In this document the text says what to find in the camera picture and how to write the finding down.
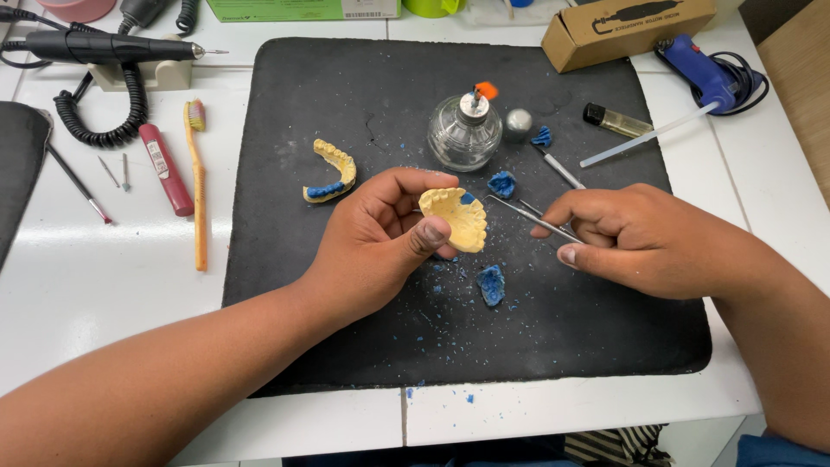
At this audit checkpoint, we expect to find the person's right hand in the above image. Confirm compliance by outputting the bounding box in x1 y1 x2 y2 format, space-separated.
530 183 770 302

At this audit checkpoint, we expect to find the person's left hand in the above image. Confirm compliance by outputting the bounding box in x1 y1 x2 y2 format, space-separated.
303 167 460 326

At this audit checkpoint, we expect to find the long metal carving tool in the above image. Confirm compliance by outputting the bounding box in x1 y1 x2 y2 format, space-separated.
484 195 585 246

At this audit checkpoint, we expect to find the black work mat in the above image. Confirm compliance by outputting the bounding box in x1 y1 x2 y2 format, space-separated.
222 37 713 398

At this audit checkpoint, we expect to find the yellow arch dental cast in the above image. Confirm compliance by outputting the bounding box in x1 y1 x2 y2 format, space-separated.
303 139 358 205

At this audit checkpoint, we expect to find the white glue stick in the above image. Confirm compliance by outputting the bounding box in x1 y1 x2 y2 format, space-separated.
579 100 722 170

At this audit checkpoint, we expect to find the large blue wax lump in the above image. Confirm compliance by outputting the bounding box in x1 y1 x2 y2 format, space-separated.
476 264 507 308

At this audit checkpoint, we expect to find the clear lighter with black cap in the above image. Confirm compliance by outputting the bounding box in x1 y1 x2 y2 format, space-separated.
582 102 655 140

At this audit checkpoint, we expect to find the short metal carving tool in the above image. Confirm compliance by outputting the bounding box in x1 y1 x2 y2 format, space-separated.
517 198 577 237

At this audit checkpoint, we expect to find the glass alcohol lamp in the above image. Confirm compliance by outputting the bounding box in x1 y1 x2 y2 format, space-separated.
427 82 504 173

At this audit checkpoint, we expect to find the medium blue wax lump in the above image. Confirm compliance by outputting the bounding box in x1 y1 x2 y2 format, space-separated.
487 170 518 201

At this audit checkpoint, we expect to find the orange toothbrush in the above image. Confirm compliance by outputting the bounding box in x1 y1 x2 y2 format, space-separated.
183 99 209 272

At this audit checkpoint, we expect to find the blue glue gun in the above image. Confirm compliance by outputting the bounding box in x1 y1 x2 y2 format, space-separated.
654 34 753 117

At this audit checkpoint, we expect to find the round metal lamp cap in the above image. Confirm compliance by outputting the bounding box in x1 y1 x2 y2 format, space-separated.
504 108 534 144

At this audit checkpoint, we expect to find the striped cloth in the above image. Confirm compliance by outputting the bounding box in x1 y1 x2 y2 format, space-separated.
563 424 673 467

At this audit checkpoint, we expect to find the red tube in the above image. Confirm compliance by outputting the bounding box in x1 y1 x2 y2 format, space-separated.
138 123 196 218

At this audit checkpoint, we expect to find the wooden board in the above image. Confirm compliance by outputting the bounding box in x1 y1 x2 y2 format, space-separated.
756 0 830 210

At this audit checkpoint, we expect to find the brown cardboard box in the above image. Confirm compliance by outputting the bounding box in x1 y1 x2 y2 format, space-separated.
541 0 718 74

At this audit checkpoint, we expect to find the green carton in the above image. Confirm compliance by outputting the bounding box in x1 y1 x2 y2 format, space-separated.
205 0 403 23

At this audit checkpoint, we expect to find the green cup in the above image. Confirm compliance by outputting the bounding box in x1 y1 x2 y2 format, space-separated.
401 0 467 19

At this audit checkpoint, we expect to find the beige handpiece holder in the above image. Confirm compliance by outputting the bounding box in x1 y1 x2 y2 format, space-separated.
87 34 195 93

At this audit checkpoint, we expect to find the thin metal bur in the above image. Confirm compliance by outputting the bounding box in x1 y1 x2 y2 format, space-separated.
97 155 122 189

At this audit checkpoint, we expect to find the thin black brush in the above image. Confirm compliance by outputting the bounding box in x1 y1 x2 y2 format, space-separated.
45 142 114 226

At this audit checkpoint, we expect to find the dark grey handpiece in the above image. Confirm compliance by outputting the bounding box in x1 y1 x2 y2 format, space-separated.
117 0 177 37

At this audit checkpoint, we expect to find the black micromotor handpiece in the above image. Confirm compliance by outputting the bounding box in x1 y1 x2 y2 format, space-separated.
23 30 230 66

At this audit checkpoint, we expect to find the black side mat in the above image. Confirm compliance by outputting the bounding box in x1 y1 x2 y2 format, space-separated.
0 100 54 273

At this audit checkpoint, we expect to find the pink bowl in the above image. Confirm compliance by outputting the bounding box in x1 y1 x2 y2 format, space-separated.
35 0 118 25

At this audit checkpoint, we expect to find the white handled metal tool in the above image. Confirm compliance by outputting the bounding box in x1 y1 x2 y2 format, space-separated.
531 143 587 191

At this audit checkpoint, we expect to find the black glue gun cable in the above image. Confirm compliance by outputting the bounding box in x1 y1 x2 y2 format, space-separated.
689 51 771 118

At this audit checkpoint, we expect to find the short black coiled cable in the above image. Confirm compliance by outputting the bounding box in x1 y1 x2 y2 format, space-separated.
174 0 200 36

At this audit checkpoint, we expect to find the smooth black cable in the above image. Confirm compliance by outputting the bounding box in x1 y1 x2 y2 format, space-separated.
0 5 73 70

